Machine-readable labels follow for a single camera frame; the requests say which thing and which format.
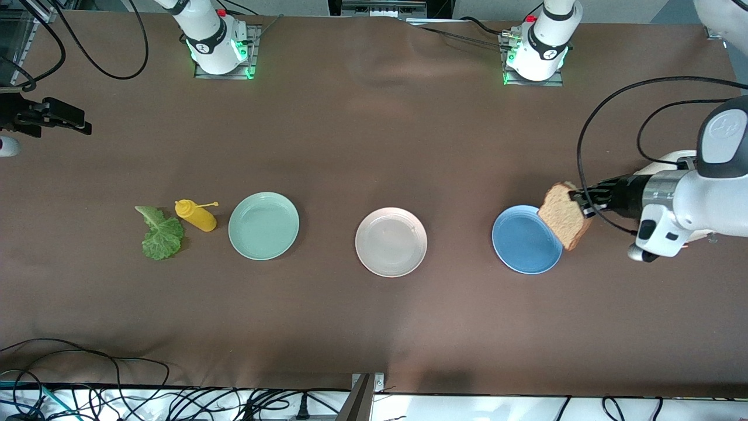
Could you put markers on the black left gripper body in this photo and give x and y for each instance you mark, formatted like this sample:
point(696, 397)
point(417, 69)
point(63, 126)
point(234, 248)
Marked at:
point(623, 193)

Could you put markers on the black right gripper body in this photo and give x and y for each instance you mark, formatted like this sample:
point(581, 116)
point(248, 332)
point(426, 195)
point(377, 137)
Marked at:
point(13, 111)

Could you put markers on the brown bread slice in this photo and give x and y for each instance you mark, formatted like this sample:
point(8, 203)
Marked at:
point(561, 219)

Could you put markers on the green lettuce leaf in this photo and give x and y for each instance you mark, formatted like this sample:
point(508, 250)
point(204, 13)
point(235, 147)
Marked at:
point(160, 234)

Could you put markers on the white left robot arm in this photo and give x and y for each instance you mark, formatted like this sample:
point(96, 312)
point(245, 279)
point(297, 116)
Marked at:
point(719, 193)

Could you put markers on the blue plate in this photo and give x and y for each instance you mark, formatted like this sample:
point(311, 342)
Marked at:
point(520, 240)

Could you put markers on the mint green plate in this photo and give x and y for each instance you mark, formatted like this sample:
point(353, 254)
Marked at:
point(263, 225)

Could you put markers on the beige plate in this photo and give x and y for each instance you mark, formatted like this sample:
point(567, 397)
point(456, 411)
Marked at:
point(391, 242)

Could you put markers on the white toaster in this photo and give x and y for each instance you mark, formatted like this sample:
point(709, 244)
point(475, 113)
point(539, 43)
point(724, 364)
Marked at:
point(672, 158)

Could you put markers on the yellow mustard squeeze bottle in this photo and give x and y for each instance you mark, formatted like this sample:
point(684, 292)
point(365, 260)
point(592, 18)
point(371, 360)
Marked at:
point(198, 216)

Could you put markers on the grey power strip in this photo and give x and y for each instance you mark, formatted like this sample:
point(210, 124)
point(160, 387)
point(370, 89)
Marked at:
point(383, 7)

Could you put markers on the black power plug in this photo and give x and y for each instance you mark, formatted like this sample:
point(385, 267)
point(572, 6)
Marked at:
point(302, 409)

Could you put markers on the aluminium frame rail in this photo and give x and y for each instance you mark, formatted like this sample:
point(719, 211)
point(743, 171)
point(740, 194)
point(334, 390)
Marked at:
point(45, 14)

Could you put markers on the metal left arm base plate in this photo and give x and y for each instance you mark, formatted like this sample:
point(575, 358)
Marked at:
point(532, 83)

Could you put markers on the aluminium corner bracket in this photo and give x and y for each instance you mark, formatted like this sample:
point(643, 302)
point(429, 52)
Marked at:
point(714, 32)

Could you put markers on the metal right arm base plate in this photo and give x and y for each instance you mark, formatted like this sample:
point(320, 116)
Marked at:
point(253, 52)

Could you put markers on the metal frame bracket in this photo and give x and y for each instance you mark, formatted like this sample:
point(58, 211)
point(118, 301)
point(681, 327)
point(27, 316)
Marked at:
point(367, 383)

